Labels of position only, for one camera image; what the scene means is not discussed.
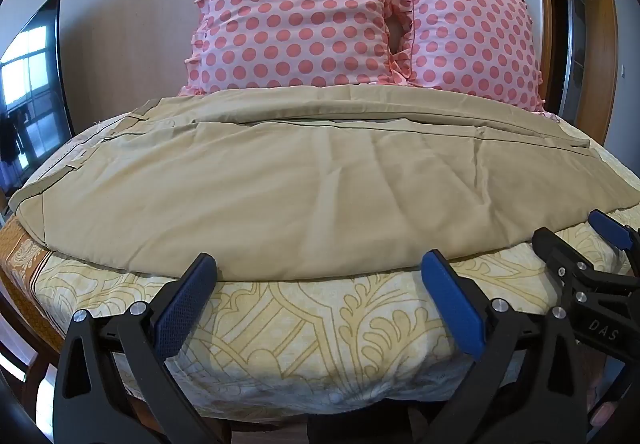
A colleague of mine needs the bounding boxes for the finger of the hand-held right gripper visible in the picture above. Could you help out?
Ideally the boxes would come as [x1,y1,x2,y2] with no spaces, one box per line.
[588,208,640,271]
[531,228,597,291]

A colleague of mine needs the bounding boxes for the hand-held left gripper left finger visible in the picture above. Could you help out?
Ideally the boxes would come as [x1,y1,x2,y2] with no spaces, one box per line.
[52,253,235,444]

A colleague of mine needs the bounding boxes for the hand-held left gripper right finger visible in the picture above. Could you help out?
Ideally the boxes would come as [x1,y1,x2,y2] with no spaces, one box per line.
[421,249,594,444]

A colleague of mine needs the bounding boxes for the khaki pants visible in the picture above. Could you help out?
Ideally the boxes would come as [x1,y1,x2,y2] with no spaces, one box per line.
[10,85,640,281]

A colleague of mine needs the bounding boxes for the person's right hand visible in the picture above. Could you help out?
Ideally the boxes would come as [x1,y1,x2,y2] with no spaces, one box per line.
[586,358,628,431]

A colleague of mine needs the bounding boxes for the yellow patterned bed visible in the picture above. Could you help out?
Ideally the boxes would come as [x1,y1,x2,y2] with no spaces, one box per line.
[0,110,640,425]

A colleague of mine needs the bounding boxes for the black television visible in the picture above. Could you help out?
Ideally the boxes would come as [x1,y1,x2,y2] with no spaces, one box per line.
[0,0,77,197]

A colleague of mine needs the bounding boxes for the large pink polka-dot pillow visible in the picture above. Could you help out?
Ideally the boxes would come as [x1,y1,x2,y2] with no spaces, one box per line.
[180,0,416,96]

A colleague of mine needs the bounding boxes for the wooden bed frame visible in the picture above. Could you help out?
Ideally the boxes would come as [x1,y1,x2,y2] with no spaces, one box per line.
[0,269,68,425]

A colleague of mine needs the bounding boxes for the wooden door frame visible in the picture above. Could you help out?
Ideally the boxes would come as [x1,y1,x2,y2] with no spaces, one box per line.
[529,0,618,146]

